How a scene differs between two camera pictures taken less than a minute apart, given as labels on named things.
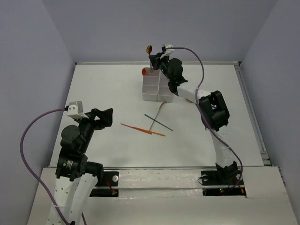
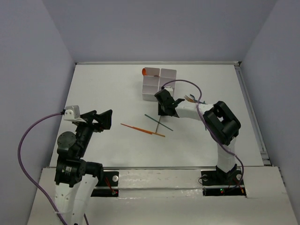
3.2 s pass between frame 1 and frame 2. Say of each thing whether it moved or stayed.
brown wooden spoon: moved
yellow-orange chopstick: stayed
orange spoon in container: stayed
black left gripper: stayed
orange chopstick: stayed
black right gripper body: moved
